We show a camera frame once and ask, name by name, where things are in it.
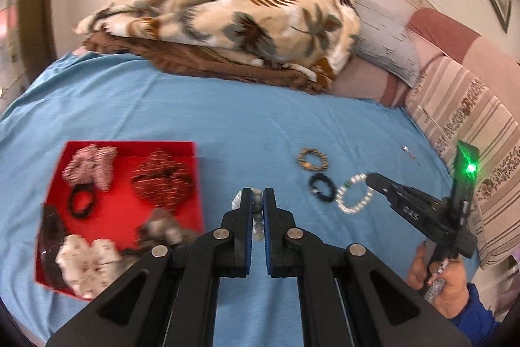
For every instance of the person's right forearm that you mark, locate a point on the person's right forearm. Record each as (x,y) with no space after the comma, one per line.
(475,314)

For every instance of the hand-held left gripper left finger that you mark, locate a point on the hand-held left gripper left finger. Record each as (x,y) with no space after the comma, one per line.
(243,217)

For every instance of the person's right hand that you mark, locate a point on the person's right hand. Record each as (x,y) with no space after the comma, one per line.
(455,290)

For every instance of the red box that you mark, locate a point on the red box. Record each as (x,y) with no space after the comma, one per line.
(122,204)

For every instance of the grey organza scrunchie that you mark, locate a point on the grey organza scrunchie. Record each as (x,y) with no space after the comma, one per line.
(162,227)

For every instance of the striped floral pillow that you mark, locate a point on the striped floral pillow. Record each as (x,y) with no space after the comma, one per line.
(459,107)

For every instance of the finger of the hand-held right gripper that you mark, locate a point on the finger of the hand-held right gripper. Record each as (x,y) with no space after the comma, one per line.
(386,186)

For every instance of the pink bed sheet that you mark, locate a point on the pink bed sheet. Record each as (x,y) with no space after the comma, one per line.
(361,82)

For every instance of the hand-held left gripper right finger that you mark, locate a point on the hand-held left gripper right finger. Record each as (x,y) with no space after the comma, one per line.
(271,217)

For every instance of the grey pillow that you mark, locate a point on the grey pillow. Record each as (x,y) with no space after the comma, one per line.
(386,42)

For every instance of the white cherry print scrunchie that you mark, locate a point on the white cherry print scrunchie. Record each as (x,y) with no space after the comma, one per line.
(81,261)

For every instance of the leaf print blanket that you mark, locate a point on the leaf print blanket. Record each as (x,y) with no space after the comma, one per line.
(243,17)

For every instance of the brown quilt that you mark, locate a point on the brown quilt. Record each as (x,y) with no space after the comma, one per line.
(183,58)

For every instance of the red polka dot scrunchie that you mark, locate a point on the red polka dot scrunchie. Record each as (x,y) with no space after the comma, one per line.
(162,180)

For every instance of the black hair claw clip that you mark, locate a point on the black hair claw clip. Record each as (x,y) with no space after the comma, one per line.
(53,245)

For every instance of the pink striped cushion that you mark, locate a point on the pink striped cushion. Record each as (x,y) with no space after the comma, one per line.
(467,42)

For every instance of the red white checked scrunchie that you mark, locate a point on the red white checked scrunchie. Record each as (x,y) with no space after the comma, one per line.
(87,166)

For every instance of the small silver hair pin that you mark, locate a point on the small silver hair pin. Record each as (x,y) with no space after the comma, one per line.
(405,148)

